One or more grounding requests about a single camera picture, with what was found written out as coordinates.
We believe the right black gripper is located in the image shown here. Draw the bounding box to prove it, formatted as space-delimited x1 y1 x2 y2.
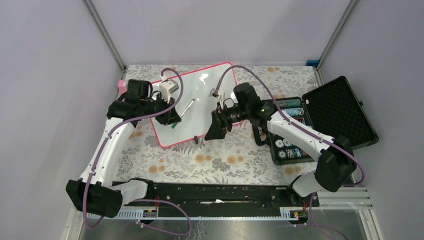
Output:
204 101 250 142

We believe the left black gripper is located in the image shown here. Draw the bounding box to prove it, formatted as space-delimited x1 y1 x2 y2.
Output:
140 92 181 125

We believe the pink framed whiteboard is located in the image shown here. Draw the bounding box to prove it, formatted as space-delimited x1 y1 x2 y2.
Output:
150 62 232 148

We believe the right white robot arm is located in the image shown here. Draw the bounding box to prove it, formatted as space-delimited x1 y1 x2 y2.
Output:
204 83 357 206

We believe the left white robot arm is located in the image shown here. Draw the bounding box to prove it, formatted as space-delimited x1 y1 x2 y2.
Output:
65 78 181 218

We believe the floral table mat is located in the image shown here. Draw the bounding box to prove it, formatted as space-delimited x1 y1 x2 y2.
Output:
112 65 319 186

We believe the pink eraser block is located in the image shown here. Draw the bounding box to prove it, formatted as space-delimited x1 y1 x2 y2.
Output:
117 79 128 95

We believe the blue clip at corner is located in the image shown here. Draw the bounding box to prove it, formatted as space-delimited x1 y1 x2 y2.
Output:
305 60 320 68

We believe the black poker chip case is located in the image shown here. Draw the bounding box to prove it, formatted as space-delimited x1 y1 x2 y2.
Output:
252 76 379 166

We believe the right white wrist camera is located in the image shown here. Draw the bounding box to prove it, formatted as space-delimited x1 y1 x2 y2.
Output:
209 88 225 106

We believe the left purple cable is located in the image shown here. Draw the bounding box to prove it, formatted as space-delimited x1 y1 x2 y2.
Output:
82 67 193 237

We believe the purple cable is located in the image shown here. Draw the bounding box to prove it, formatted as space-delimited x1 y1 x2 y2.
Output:
82 67 193 237
215 65 366 240

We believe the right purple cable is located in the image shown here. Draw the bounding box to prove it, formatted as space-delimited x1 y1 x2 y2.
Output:
215 65 366 240

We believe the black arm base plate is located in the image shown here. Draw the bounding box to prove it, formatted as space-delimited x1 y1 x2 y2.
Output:
127 182 320 219

